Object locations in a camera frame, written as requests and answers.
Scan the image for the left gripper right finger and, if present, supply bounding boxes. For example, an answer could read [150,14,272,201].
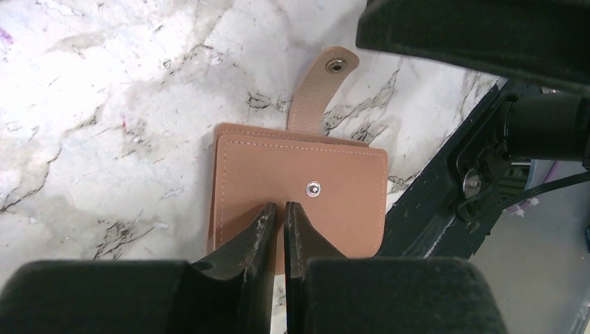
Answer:
[284,202,507,333]

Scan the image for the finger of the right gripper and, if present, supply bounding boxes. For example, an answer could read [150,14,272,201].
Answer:
[356,1,589,95]

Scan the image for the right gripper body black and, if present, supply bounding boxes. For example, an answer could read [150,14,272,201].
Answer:
[502,93,589,168]

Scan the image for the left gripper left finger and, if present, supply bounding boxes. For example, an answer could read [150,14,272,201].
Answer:
[1,202,278,333]

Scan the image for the brown leather card holder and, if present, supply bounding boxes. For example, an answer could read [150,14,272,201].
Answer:
[208,46,388,257]

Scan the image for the black mounting rail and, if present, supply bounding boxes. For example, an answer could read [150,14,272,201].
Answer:
[377,80,541,259]

